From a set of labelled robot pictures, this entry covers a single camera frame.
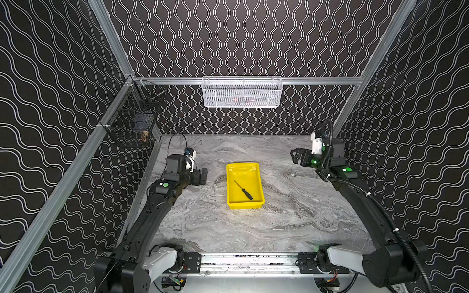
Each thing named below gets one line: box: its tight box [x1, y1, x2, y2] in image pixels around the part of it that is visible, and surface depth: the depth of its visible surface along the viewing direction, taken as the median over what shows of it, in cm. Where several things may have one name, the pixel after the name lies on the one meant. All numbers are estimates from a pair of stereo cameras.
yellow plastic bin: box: [225, 161, 266, 210], surface depth 97 cm
